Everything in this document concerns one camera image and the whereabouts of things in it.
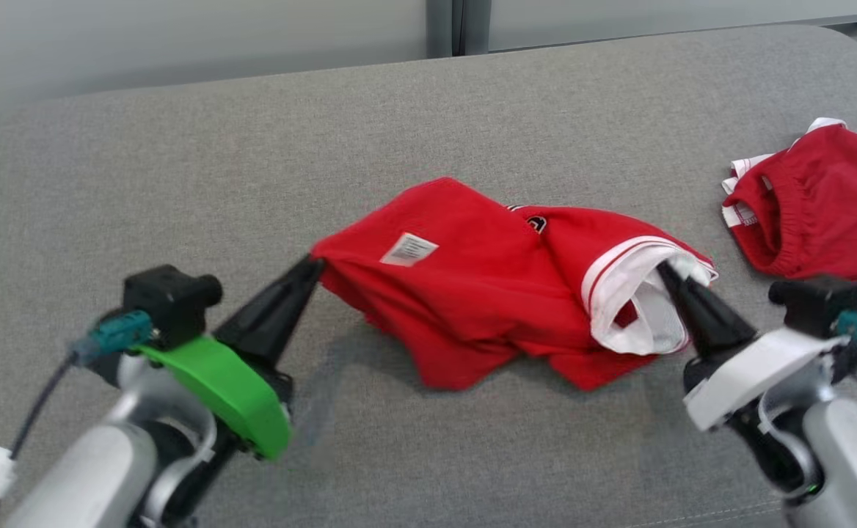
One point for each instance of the red shorts with white stripe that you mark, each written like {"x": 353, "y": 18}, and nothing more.
{"x": 839, "y": 213}

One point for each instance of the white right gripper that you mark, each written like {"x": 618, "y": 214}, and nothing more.
{"x": 751, "y": 374}

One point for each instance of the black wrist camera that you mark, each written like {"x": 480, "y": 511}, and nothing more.
{"x": 814, "y": 304}
{"x": 168, "y": 301}

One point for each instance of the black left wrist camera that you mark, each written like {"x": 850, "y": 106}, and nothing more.
{"x": 168, "y": 301}

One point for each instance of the red shirt white striped trim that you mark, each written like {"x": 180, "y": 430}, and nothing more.
{"x": 472, "y": 293}

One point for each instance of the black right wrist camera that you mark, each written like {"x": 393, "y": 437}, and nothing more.
{"x": 814, "y": 304}

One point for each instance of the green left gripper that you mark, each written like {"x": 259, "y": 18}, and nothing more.
{"x": 238, "y": 396}

